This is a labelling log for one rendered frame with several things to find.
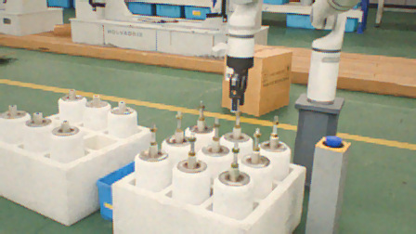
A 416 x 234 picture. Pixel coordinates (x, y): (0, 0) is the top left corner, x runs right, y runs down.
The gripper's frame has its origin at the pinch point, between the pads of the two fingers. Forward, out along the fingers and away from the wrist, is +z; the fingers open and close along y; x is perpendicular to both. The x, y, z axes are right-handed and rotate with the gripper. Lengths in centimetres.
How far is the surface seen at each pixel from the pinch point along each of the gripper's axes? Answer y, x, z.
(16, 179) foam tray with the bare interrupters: -16, 64, 27
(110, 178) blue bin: -9.8, 35.6, 24.7
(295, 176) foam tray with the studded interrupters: -5.0, -18.4, 17.3
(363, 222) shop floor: 9, -39, 35
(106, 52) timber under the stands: 186, 142, 30
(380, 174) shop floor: 46, -46, 35
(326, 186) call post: -14.9, -26.6, 13.8
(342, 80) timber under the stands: 169, -30, 30
